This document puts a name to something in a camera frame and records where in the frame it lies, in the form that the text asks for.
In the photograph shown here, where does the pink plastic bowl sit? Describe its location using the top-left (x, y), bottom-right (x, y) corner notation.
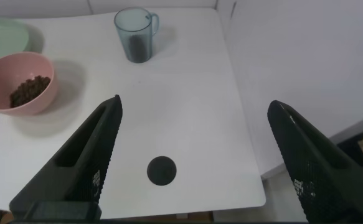
top-left (0, 51), bottom-right (59, 118)

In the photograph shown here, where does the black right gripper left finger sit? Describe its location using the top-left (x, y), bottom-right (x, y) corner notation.
top-left (9, 95), bottom-right (123, 220)

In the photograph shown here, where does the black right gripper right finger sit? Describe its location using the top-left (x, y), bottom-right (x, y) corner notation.
top-left (267, 100), bottom-right (363, 224)

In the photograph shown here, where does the black round table grommet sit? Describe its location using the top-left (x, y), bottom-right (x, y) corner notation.
top-left (146, 156), bottom-right (177, 187)

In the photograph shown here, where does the pale green plastic plate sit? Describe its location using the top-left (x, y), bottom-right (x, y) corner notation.
top-left (0, 17), bottom-right (30, 71)

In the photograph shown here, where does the teal translucent ribbed cup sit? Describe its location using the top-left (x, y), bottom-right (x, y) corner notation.
top-left (113, 7), bottom-right (160, 64)

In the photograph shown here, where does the dark brown raisin pile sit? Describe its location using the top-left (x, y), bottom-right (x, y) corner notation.
top-left (9, 75), bottom-right (52, 109)

